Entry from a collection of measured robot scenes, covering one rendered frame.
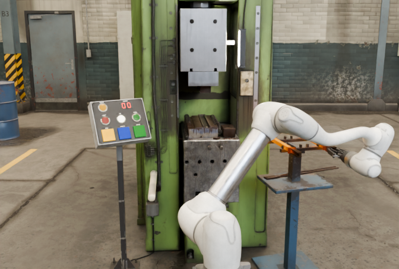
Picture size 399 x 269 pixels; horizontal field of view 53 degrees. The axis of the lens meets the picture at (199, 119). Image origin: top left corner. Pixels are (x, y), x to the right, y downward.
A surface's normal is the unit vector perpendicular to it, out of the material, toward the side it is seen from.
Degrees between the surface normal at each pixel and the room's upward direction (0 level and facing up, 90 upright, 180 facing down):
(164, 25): 90
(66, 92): 90
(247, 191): 90
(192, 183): 90
